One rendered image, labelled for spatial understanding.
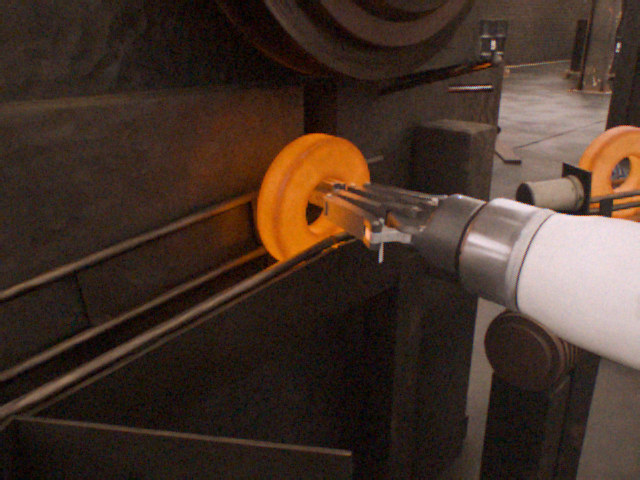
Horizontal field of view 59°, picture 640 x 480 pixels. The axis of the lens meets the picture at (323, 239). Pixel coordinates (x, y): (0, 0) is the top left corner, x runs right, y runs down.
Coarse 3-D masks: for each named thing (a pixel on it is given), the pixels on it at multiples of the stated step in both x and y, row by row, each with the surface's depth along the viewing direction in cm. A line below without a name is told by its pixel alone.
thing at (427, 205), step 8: (352, 184) 62; (360, 192) 61; (368, 192) 60; (376, 192) 60; (376, 200) 59; (384, 200) 59; (392, 200) 58; (400, 200) 57; (408, 200) 57; (416, 200) 57; (424, 200) 56; (424, 208) 55; (432, 208) 55
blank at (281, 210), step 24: (312, 144) 60; (336, 144) 62; (288, 168) 58; (312, 168) 60; (336, 168) 63; (360, 168) 66; (264, 192) 59; (288, 192) 59; (264, 216) 60; (288, 216) 60; (264, 240) 62; (288, 240) 61; (312, 240) 64
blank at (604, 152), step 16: (624, 128) 93; (592, 144) 94; (608, 144) 91; (624, 144) 92; (592, 160) 92; (608, 160) 92; (592, 176) 93; (608, 176) 94; (592, 192) 94; (608, 192) 95
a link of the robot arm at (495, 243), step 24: (480, 216) 48; (504, 216) 47; (528, 216) 46; (480, 240) 47; (504, 240) 46; (528, 240) 44; (480, 264) 47; (504, 264) 45; (480, 288) 48; (504, 288) 46
